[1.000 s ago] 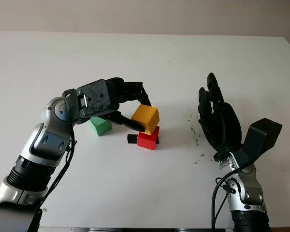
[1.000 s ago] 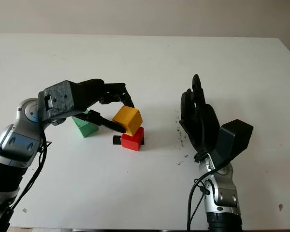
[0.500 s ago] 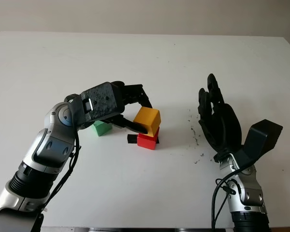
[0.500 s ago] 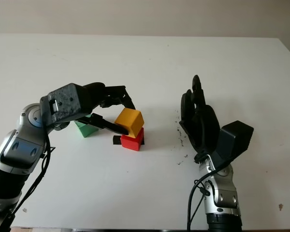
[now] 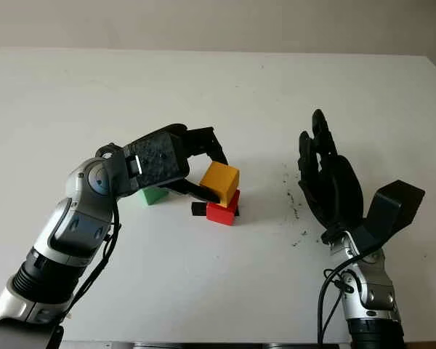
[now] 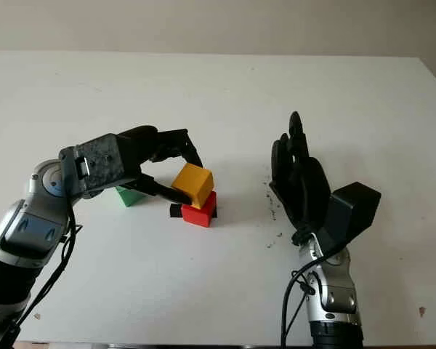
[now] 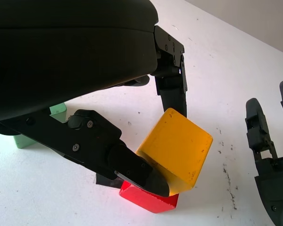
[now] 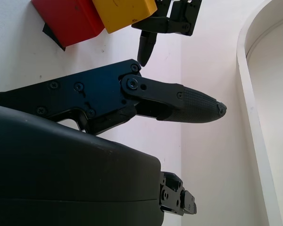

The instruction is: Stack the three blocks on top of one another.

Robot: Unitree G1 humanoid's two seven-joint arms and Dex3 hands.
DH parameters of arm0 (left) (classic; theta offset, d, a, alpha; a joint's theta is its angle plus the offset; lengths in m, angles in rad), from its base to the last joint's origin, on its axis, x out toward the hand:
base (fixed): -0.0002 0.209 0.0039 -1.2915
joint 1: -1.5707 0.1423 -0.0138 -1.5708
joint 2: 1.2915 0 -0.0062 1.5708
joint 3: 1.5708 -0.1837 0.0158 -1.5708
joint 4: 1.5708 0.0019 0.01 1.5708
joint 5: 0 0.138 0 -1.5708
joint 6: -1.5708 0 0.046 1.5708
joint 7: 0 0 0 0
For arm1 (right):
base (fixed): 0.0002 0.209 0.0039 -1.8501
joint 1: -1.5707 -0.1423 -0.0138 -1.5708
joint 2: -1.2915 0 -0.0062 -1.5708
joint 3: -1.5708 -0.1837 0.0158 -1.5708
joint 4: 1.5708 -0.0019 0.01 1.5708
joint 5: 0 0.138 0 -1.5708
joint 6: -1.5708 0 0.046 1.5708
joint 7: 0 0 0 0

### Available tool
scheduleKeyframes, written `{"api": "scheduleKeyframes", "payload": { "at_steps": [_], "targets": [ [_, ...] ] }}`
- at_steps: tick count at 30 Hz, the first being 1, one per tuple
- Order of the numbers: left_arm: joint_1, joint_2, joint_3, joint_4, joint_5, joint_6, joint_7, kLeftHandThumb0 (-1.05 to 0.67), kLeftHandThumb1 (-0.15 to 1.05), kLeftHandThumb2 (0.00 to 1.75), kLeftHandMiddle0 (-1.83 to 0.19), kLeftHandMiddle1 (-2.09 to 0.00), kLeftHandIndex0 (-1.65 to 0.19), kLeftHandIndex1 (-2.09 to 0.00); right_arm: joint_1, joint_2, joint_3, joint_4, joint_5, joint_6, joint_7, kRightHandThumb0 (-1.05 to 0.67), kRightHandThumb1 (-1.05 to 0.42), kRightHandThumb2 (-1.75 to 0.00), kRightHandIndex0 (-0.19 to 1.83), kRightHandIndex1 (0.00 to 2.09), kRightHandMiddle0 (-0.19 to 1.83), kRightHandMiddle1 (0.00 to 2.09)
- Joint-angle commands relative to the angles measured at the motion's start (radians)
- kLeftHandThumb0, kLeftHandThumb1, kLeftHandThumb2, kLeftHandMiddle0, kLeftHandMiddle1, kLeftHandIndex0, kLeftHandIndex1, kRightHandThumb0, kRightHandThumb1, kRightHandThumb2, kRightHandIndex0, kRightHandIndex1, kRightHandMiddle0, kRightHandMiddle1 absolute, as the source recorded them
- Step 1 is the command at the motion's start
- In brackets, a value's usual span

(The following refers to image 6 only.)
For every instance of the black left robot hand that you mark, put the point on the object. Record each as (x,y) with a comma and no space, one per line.
(141,145)

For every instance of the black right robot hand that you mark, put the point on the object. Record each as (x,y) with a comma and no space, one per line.
(309,189)

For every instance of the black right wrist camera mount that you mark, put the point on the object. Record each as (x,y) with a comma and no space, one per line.
(352,211)

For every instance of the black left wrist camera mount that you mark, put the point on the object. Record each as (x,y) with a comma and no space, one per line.
(101,163)

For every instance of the green wooden block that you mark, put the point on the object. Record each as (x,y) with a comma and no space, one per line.
(129,196)

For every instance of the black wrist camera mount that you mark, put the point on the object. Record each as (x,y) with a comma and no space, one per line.
(101,163)
(352,211)

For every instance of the red wooden block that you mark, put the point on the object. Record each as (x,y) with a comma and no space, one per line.
(200,216)

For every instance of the black tape strip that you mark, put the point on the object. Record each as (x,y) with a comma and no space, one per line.
(175,211)

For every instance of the yellow wooden block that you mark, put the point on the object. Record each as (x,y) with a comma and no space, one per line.
(194,181)

